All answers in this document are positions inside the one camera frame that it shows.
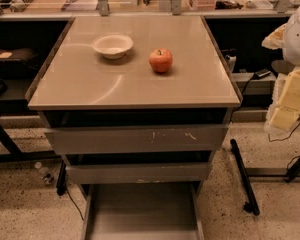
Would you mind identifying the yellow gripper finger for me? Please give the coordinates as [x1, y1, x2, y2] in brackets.
[265, 67, 300, 131]
[261, 24, 286, 50]

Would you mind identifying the red apple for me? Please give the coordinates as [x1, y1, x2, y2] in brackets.
[149, 48, 173, 73]

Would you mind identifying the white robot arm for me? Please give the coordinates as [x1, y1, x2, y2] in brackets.
[261, 6, 300, 130]

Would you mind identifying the grey drawer cabinet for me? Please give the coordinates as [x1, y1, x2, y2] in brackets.
[25, 15, 243, 240]

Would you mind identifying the middle grey drawer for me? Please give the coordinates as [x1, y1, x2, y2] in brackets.
[66, 151, 212, 184]

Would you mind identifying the top grey drawer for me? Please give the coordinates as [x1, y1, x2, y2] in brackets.
[40, 108, 231, 155]

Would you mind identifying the bottom open grey drawer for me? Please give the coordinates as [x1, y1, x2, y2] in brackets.
[80, 183, 205, 240]

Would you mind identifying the dark side table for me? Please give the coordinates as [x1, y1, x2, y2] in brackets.
[271, 60, 294, 75]

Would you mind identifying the black power adapter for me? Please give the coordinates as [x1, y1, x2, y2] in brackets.
[253, 69, 271, 79]

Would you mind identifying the black table leg bar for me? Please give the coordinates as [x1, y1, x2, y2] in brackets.
[230, 139, 260, 216]

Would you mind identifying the white bowl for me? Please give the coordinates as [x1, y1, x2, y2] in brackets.
[92, 34, 133, 59]

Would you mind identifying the plastic bottle on floor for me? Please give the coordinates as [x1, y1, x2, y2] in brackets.
[35, 162, 54, 185]

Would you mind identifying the black cable on floor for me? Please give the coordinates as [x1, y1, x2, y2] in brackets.
[267, 117, 300, 143]

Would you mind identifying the black floor cable left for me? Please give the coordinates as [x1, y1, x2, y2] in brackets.
[65, 187, 86, 222]

